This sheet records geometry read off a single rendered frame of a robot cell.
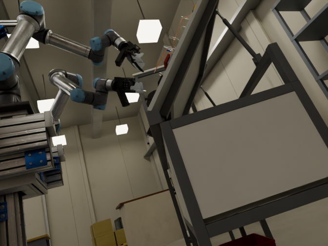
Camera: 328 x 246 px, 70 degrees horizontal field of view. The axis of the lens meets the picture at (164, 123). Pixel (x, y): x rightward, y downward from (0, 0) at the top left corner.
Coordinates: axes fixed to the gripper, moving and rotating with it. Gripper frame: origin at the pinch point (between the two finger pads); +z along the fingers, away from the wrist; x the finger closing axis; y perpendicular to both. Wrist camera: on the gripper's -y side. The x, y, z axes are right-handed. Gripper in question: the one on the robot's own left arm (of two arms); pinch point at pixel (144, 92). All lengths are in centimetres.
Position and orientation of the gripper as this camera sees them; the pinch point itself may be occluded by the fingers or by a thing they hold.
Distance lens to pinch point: 130.1
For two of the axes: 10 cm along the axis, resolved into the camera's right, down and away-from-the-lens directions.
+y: 0.5, -9.7, -2.4
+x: 4.9, -1.8, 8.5
